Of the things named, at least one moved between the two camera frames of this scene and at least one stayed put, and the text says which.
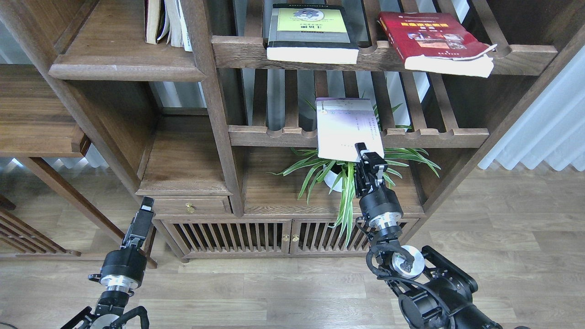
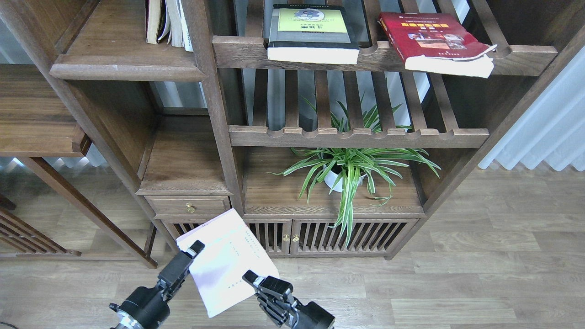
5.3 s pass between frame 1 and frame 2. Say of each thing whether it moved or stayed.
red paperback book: stayed
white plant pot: stayed
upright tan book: stayed
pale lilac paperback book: moved
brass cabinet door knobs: stayed
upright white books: stayed
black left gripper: moved
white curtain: stayed
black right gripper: moved
